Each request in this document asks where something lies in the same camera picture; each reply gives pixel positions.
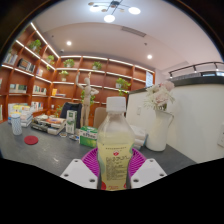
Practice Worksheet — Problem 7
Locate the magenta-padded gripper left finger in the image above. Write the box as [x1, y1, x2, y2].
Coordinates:
[59, 147, 101, 190]

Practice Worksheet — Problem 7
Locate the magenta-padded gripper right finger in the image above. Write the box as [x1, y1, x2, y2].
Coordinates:
[128, 147, 168, 190]

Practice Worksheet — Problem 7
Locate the clear bottle with yellowish drink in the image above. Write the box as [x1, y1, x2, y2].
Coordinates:
[96, 96, 136, 192]

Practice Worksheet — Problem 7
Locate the small blue snack packet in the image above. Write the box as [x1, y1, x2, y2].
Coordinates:
[68, 133, 80, 142]

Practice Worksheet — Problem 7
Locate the green and white tissue box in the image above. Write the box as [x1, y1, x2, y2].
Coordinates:
[79, 125, 99, 149]

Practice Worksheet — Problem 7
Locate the stack of white books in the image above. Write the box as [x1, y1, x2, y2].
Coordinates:
[129, 124, 148, 149]

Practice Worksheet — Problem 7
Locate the white ceramic vase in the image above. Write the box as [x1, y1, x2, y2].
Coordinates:
[145, 109, 175, 152]

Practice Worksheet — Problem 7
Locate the green and white drink carton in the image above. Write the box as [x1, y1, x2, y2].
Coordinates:
[65, 109, 78, 135]

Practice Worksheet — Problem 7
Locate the flat round red coaster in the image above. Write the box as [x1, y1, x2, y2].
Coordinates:
[23, 134, 39, 146]

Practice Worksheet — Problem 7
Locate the tan chair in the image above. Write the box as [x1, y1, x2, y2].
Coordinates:
[93, 106, 108, 129]

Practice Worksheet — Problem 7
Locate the chair with dark jacket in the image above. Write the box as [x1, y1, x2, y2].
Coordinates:
[59, 101, 83, 129]

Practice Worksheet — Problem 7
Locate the white mug with grey pattern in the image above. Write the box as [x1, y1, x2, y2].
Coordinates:
[10, 113, 23, 136]

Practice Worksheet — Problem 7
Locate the wooden shelf unit with books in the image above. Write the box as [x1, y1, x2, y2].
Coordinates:
[0, 21, 156, 123]

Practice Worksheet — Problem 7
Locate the ceiling air vent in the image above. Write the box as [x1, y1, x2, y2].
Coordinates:
[120, 25, 147, 38]

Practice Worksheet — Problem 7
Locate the branched ceiling lamp with globes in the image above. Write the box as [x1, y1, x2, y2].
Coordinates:
[87, 0, 142, 24]

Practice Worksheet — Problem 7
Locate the white wall outlet plate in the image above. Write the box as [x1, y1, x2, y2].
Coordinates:
[217, 123, 224, 148]

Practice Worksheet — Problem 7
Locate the white wall poster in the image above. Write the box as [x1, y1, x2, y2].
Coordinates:
[145, 70, 154, 88]

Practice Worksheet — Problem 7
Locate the black track light rail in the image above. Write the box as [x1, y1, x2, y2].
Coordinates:
[168, 61, 224, 79]

